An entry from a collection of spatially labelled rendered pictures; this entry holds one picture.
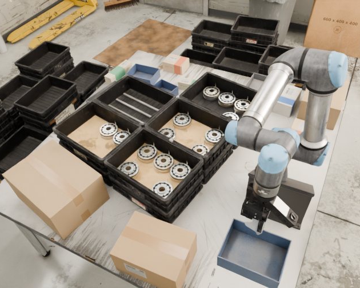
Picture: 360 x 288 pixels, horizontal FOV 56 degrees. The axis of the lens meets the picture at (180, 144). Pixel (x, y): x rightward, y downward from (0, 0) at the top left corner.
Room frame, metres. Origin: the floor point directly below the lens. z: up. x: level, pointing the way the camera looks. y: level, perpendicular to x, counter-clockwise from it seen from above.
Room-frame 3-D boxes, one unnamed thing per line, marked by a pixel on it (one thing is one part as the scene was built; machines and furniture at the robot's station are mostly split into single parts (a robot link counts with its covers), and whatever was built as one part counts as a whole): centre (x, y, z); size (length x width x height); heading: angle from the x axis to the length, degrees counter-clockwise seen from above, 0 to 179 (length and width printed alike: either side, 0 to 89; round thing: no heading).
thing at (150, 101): (1.54, 0.24, 0.87); 0.40 x 0.30 x 0.11; 49
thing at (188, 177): (1.05, 0.13, 0.92); 0.40 x 0.30 x 0.02; 49
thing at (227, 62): (2.52, -0.57, 0.31); 0.40 x 0.30 x 0.34; 60
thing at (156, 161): (1.10, 0.09, 0.86); 0.10 x 0.10 x 0.01
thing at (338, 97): (1.57, -0.90, 0.78); 0.30 x 0.22 x 0.16; 150
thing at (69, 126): (1.32, 0.44, 0.87); 0.40 x 0.30 x 0.11; 49
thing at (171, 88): (1.80, 0.10, 0.74); 0.20 x 0.15 x 0.07; 139
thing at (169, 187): (0.93, 0.10, 0.86); 0.10 x 0.10 x 0.01
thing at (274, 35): (2.87, -0.78, 0.37); 0.42 x 0.34 x 0.46; 60
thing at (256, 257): (0.48, -0.21, 1.10); 0.20 x 0.15 x 0.07; 61
